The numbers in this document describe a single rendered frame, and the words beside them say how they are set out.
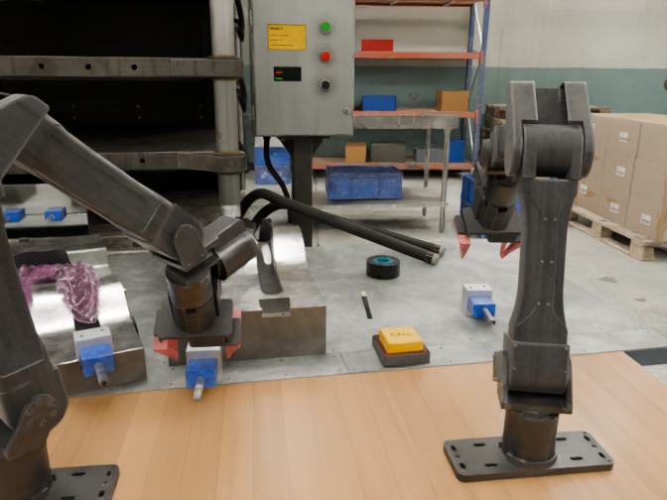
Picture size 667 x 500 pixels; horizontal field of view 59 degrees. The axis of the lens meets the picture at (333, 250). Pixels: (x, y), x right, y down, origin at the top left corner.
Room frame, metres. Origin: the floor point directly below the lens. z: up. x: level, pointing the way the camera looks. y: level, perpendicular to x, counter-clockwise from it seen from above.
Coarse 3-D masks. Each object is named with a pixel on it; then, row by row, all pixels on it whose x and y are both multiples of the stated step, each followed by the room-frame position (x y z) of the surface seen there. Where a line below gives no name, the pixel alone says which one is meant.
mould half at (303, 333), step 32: (288, 256) 1.13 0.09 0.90; (224, 288) 0.98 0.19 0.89; (256, 288) 0.98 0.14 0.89; (288, 288) 0.99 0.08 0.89; (256, 320) 0.88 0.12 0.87; (288, 320) 0.89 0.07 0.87; (320, 320) 0.90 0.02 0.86; (224, 352) 0.87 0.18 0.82; (256, 352) 0.88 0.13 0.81; (288, 352) 0.89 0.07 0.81; (320, 352) 0.90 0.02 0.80
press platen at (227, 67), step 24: (0, 72) 1.56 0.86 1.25; (24, 72) 1.58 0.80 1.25; (48, 72) 1.59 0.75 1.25; (72, 72) 1.60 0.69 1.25; (96, 72) 1.61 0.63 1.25; (120, 72) 1.62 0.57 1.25; (144, 72) 1.63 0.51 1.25; (168, 72) 1.64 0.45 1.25; (192, 72) 1.61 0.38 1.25; (216, 72) 1.58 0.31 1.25; (240, 72) 1.61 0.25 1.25; (240, 96) 2.32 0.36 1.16
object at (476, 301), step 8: (464, 288) 1.10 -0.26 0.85; (472, 288) 1.08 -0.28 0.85; (480, 288) 1.08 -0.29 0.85; (488, 288) 1.08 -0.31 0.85; (464, 296) 1.09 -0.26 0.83; (472, 296) 1.07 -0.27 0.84; (480, 296) 1.07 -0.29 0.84; (488, 296) 1.07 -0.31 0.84; (464, 304) 1.09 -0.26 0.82; (472, 304) 1.04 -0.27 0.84; (480, 304) 1.03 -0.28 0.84; (488, 304) 1.03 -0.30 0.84; (464, 312) 1.08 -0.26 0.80; (472, 312) 1.03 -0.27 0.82; (480, 312) 1.03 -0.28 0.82; (488, 312) 1.01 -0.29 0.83; (488, 320) 0.98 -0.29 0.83
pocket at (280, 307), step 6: (264, 300) 0.93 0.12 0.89; (270, 300) 0.93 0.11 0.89; (276, 300) 0.93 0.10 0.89; (282, 300) 0.93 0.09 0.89; (288, 300) 0.93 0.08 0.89; (264, 306) 0.93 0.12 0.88; (270, 306) 0.93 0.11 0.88; (276, 306) 0.93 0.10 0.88; (282, 306) 0.93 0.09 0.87; (288, 306) 0.93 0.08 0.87; (264, 312) 0.93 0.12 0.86; (270, 312) 0.93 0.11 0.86; (276, 312) 0.93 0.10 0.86; (282, 312) 0.93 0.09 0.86; (288, 312) 0.93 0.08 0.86
